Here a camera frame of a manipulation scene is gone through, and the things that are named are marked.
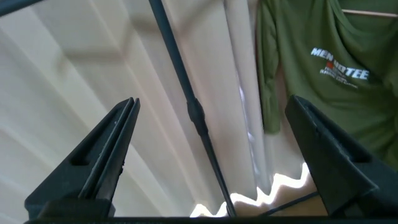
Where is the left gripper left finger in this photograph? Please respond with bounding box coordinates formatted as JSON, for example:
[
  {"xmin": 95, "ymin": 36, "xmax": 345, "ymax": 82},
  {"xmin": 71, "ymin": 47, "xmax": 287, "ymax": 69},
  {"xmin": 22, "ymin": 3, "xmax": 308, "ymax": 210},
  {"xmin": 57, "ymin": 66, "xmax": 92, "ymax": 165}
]
[{"xmin": 24, "ymin": 96, "xmax": 141, "ymax": 219}]

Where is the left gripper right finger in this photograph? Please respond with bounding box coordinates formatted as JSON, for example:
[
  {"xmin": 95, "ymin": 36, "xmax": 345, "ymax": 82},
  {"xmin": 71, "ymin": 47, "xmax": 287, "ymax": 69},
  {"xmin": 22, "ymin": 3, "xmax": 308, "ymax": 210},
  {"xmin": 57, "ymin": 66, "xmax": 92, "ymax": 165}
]
[{"xmin": 284, "ymin": 94, "xmax": 398, "ymax": 218}]

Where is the green long-sleeved shirt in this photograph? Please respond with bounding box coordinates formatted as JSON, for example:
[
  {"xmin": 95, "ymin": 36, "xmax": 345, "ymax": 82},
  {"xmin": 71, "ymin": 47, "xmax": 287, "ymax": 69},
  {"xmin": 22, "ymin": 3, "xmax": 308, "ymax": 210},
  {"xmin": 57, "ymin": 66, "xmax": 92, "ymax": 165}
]
[{"xmin": 256, "ymin": 0, "xmax": 398, "ymax": 171}]

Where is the black clothes rack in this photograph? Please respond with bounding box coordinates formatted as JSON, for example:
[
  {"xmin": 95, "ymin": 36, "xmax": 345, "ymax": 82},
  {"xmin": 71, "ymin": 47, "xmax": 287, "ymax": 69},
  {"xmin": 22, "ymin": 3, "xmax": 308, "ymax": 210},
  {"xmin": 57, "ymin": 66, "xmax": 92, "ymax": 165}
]
[{"xmin": 0, "ymin": 0, "xmax": 320, "ymax": 218}]

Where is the beige curtain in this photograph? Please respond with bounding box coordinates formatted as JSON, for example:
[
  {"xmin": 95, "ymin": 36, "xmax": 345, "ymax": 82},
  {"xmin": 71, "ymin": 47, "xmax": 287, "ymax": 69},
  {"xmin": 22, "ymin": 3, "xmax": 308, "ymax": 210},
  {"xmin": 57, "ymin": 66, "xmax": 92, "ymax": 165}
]
[{"xmin": 0, "ymin": 0, "xmax": 312, "ymax": 224}]

